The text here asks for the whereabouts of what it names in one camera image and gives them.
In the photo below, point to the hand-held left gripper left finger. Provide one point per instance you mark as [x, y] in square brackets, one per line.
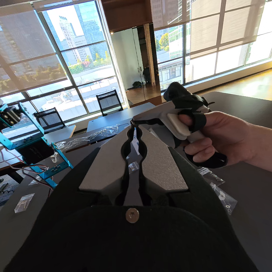
[106, 165]

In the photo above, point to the black mesh side chair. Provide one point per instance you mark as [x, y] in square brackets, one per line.
[109, 102]
[50, 121]

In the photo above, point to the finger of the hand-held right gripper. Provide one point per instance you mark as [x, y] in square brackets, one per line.
[164, 136]
[153, 112]

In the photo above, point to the blue toy robot arm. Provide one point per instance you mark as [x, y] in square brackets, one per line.
[31, 148]

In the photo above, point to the beige roller blind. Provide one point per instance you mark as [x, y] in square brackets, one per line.
[27, 53]
[212, 31]

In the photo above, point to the black backpack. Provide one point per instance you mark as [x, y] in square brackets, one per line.
[137, 84]

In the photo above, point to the wooden wall cabinet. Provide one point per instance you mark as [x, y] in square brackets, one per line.
[127, 12]

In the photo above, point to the small clear parts bag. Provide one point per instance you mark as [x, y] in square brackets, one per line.
[225, 197]
[212, 177]
[35, 180]
[133, 167]
[24, 203]

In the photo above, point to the person's right hand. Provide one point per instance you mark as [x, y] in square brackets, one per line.
[229, 136]

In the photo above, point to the blue-grey desk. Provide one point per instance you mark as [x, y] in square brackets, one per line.
[119, 116]

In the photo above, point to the crumpled clear plastic wrap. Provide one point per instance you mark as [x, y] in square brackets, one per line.
[63, 146]

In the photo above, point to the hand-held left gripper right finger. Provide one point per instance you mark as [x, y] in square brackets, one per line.
[163, 165]

